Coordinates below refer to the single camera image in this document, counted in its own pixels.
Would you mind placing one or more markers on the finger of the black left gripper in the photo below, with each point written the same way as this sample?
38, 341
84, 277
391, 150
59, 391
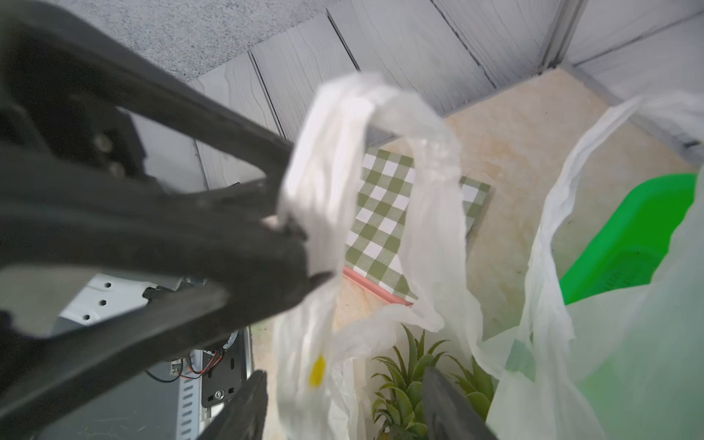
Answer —
75, 195

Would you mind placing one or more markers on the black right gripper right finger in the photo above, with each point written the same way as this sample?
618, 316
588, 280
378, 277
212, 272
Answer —
448, 414

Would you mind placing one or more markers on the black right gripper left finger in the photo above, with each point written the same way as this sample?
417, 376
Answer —
244, 416

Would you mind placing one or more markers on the pineapple with dark crown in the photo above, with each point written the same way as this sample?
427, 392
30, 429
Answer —
399, 407

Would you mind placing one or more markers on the white plastic bag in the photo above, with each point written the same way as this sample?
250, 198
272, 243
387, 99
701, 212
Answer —
625, 364

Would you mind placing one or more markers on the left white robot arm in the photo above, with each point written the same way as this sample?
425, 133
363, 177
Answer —
105, 272

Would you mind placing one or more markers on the green checkered cloth mat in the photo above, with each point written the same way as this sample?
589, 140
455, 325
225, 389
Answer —
374, 240

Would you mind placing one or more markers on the green perforated plastic basket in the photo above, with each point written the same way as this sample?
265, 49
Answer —
634, 241

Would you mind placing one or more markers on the left metal frame post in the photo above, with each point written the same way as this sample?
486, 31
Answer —
560, 33

